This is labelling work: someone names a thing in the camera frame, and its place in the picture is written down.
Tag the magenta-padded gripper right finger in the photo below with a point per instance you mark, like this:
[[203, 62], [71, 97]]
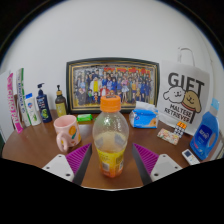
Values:
[[146, 158]]

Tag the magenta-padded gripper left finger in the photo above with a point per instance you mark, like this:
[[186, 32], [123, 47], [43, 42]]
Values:
[[78, 157]]

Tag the orange juice bottle orange cap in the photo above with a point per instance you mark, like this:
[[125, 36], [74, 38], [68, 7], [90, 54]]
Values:
[[110, 140]]

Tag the pink ceramic mug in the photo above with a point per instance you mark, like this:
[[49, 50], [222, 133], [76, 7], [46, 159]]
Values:
[[66, 131]]

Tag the small patterned snack packet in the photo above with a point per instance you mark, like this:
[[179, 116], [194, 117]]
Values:
[[168, 136]]

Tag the blue tissue pack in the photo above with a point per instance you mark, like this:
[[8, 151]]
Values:
[[144, 118]]

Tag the small green packet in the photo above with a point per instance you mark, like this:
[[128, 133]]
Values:
[[84, 117]]

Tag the white remote control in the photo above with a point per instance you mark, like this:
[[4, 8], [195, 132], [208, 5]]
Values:
[[190, 157]]

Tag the colourful puzzle cube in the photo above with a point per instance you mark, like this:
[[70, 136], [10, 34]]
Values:
[[180, 129]]

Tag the brown pump bottle yellow label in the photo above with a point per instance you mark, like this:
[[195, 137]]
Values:
[[61, 107]]

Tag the dark blue pump bottle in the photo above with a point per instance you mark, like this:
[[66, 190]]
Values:
[[43, 108]]

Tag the blue detergent bottle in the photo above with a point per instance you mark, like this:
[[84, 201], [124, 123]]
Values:
[[204, 136]]

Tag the white shampoo bottle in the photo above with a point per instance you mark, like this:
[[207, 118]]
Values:
[[33, 113]]

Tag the white paper gift bag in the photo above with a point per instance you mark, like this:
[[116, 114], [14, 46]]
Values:
[[183, 93]]

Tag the framed group picture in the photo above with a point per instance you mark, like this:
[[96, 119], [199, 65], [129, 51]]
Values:
[[113, 85]]

